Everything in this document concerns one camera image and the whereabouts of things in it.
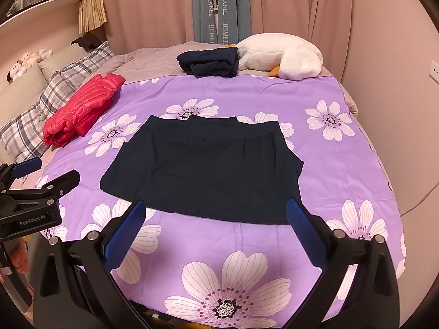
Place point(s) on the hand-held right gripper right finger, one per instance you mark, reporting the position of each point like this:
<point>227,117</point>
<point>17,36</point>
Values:
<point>305,229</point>

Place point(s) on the dark brown cloth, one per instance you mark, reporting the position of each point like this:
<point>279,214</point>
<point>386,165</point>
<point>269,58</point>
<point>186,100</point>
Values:
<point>85,42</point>

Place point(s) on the purple floral blanket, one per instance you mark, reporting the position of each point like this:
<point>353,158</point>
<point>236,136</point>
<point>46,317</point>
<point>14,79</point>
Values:
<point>274,92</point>

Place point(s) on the person's left hand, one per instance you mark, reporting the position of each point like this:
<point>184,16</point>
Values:
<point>19,257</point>

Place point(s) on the red down jacket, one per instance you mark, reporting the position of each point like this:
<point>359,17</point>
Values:
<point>82,109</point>

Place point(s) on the white goose plush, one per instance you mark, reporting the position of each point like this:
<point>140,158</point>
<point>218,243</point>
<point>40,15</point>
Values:
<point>274,51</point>

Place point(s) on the folded navy fleece garment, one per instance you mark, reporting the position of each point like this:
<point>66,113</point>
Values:
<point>209,61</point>

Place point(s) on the grey plaid pillow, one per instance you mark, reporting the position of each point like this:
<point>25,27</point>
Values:
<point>68,78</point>

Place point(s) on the navy zip jacket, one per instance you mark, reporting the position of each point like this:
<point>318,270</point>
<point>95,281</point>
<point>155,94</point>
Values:
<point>205,171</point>

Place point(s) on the pinkish grey quilt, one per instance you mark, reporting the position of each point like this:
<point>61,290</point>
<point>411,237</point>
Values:
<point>154,61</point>

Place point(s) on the grey lettered curtain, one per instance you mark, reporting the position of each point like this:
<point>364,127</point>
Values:
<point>240,10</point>

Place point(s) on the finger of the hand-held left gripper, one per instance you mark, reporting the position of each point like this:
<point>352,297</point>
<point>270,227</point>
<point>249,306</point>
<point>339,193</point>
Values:
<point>27,165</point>
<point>58,185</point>

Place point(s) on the white wall socket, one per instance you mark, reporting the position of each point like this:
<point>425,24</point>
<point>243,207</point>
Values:
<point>435,72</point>

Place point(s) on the pink curtain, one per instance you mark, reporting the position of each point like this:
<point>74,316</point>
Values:
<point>291,7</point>
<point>144,7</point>

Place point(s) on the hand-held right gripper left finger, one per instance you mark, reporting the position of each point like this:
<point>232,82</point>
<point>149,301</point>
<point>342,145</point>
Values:
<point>128,229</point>

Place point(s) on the beige pillow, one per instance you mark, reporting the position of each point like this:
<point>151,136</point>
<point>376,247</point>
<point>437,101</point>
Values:
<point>20,99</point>
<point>58,61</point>

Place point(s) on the small white plush toy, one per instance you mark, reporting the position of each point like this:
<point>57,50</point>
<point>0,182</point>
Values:
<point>15,72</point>
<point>27,58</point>
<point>44,54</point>

